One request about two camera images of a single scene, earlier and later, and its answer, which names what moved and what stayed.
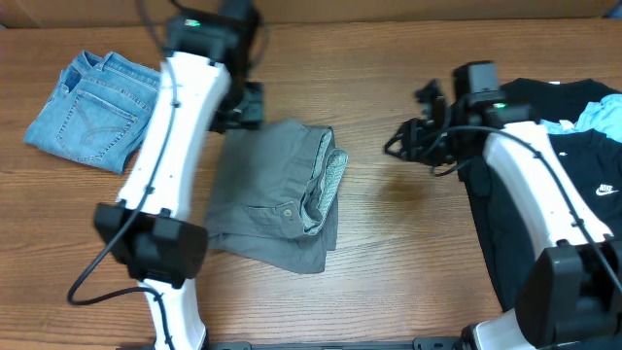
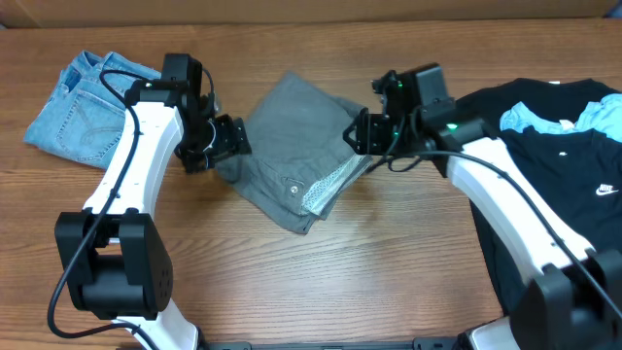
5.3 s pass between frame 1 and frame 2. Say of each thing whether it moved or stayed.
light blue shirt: stayed
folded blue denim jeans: stayed
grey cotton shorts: moved
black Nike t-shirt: stayed
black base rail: stayed
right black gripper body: moved
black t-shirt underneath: stayed
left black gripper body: moved
